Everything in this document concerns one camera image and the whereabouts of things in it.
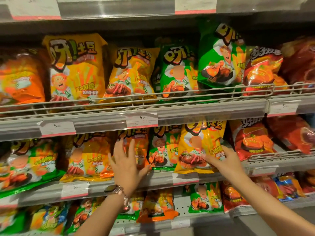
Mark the black smart watch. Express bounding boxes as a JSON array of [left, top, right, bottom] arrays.
[[104, 184, 125, 195]]

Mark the person's left hand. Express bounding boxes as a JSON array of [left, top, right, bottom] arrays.
[[108, 139, 152, 197]]

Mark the person's right forearm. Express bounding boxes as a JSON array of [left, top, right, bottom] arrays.
[[231, 169, 315, 236]]

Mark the yellow snack bag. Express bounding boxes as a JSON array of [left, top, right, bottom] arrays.
[[174, 120, 227, 175], [99, 48, 160, 104]]

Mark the person's right hand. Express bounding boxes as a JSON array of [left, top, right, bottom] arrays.
[[200, 145, 247, 182]]

